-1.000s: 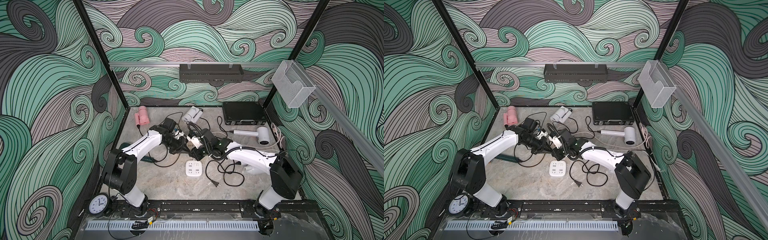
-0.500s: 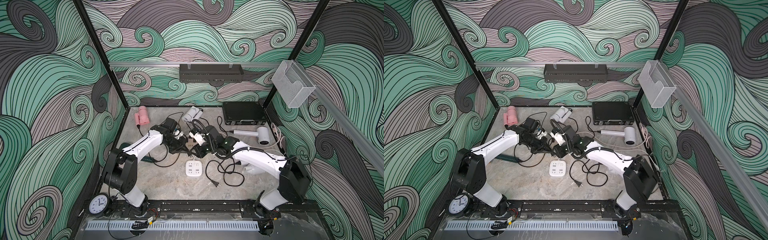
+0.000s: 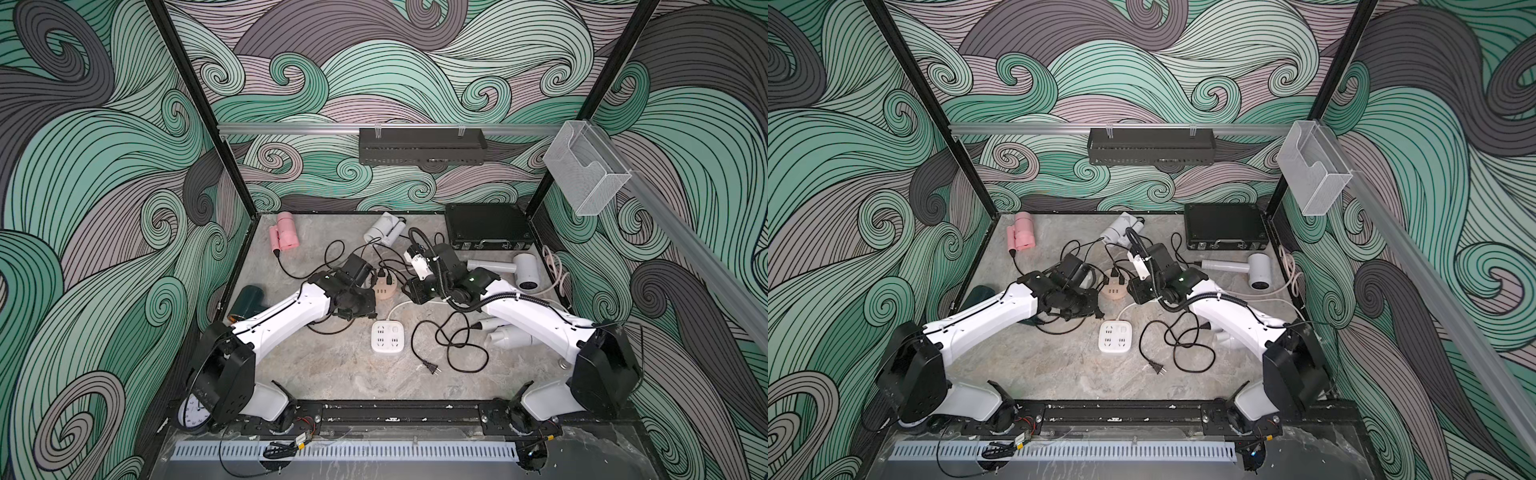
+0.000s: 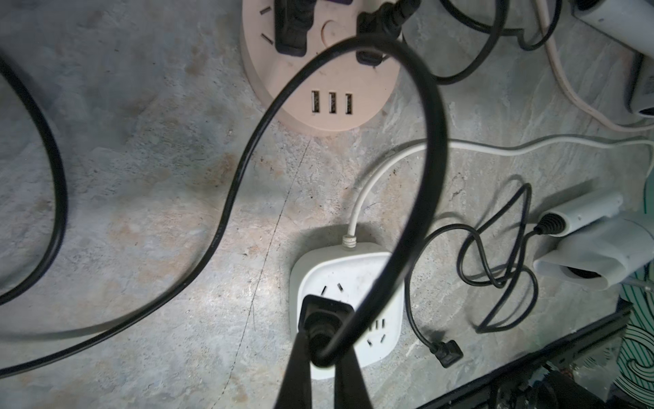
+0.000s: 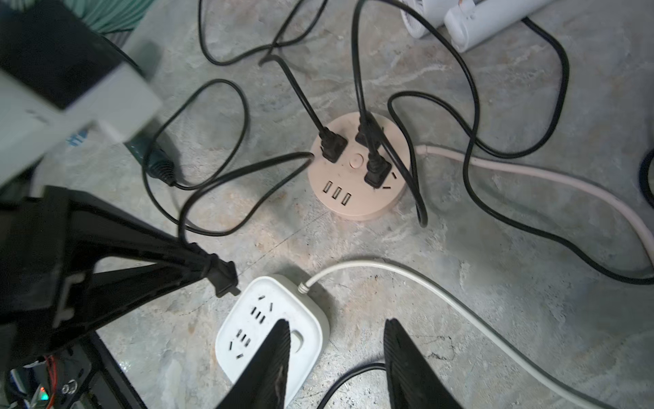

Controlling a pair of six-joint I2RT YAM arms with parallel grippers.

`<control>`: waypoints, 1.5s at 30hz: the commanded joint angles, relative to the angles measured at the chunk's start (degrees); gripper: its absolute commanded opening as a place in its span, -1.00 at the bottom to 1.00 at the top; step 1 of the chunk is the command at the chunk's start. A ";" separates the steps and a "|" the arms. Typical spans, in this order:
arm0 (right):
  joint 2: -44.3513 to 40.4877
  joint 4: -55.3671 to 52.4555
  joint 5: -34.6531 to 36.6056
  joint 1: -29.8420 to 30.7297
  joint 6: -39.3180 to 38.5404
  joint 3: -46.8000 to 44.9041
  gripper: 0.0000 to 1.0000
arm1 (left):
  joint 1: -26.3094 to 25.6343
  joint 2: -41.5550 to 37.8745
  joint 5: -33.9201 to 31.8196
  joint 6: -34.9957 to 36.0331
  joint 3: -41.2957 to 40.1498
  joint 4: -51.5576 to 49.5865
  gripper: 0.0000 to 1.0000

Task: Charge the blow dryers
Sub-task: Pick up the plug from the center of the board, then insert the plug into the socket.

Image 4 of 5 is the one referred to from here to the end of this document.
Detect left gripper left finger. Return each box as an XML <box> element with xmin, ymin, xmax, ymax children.
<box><xmin>274</xmin><ymin>331</ymin><xmax>313</xmax><ymax>409</ymax></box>

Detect white hair dryer right back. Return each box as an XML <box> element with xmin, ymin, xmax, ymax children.
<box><xmin>573</xmin><ymin>0</ymin><xmax>653</xmax><ymax>119</ymax></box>

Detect white hair dryer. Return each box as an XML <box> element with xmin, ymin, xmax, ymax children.
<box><xmin>573</xmin><ymin>0</ymin><xmax>653</xmax><ymax>119</ymax></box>
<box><xmin>533</xmin><ymin>190</ymin><xmax>653</xmax><ymax>291</ymax></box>

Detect black cord of white dryer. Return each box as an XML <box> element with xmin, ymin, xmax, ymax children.
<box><xmin>354</xmin><ymin>0</ymin><xmax>563</xmax><ymax>85</ymax></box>

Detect white hair dryer right front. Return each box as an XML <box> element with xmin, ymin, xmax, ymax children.
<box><xmin>533</xmin><ymin>190</ymin><xmax>653</xmax><ymax>291</ymax></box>

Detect pink round power strip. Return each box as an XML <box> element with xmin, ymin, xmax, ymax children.
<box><xmin>240</xmin><ymin>0</ymin><xmax>400</xmax><ymax>136</ymax></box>

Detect black cord of green dryer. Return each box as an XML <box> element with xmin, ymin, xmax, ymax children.
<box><xmin>0</xmin><ymin>34</ymin><xmax>450</xmax><ymax>380</ymax></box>

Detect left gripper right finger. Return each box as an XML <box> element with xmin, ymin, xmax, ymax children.
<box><xmin>334</xmin><ymin>348</ymin><xmax>373</xmax><ymax>409</ymax></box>

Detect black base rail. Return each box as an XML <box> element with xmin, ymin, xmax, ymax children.
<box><xmin>422</xmin><ymin>301</ymin><xmax>633</xmax><ymax>408</ymax></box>

